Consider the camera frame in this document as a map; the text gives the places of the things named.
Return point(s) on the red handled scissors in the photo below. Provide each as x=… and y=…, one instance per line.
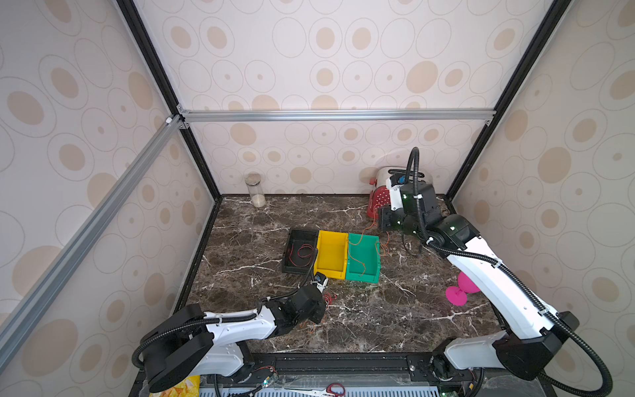
x=332, y=390

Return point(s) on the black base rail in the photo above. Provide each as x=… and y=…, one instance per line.
x=368, y=374

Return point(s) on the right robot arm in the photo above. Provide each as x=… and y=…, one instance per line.
x=533, y=331

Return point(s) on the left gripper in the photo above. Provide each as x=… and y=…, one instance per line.
x=322, y=310

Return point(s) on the aluminium frame bar back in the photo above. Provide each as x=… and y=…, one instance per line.
x=352, y=115

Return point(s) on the black plastic bin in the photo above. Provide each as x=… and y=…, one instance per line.
x=300, y=251

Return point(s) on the green plastic bin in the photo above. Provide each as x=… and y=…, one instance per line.
x=363, y=258

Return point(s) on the red polka dot toaster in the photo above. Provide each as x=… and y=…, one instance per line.
x=378, y=196

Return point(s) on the yellow snack bag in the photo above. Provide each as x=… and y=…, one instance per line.
x=189, y=387

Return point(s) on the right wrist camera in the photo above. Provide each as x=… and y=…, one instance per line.
x=393, y=185

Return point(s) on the pink plastic goblet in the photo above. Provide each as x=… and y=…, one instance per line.
x=458, y=295

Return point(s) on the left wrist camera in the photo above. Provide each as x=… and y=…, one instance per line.
x=320, y=281

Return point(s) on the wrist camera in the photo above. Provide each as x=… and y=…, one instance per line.
x=393, y=185
x=320, y=281

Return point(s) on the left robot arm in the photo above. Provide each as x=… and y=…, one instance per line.
x=194, y=342

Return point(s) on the glass jar with lid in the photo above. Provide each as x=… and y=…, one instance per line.
x=253, y=183

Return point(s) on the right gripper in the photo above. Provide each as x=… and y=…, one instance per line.
x=389, y=218

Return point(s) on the aluminium frame bar left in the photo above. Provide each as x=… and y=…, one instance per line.
x=40, y=297

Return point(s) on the aluminium frame bar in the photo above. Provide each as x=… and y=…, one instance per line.
x=40, y=297
x=352, y=115

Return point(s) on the yellow plastic bin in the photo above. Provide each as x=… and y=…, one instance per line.
x=332, y=255

